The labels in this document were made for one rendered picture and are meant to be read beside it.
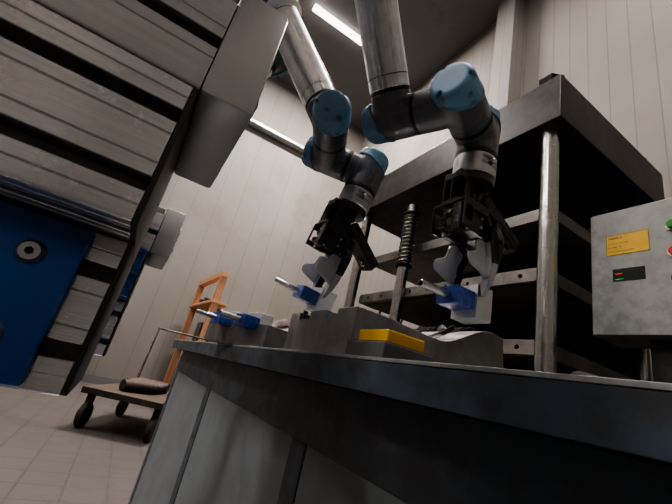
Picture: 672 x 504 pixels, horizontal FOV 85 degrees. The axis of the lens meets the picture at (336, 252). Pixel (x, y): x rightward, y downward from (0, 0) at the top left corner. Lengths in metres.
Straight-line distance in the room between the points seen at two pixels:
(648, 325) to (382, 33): 1.02
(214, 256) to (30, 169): 6.99
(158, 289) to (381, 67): 6.49
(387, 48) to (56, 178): 0.60
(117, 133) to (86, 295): 0.09
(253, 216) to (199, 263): 1.43
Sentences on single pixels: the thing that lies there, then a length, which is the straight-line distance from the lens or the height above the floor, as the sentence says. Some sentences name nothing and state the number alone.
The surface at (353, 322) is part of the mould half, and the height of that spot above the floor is 0.86.
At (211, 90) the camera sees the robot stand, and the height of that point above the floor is 0.91.
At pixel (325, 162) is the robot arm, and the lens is 0.84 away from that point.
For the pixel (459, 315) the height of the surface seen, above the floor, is 0.91.
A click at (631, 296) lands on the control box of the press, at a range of 1.34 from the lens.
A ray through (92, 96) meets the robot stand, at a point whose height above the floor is 0.87.
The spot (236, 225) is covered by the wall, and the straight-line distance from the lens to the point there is 7.43.
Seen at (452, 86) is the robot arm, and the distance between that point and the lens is 0.65.
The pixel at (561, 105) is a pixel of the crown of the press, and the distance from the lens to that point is 1.61.
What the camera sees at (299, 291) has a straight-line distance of 0.75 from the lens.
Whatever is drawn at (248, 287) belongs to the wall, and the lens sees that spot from 7.26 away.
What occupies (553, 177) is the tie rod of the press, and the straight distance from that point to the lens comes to 1.49.
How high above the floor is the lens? 0.76
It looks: 20 degrees up
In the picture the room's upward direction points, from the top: 14 degrees clockwise
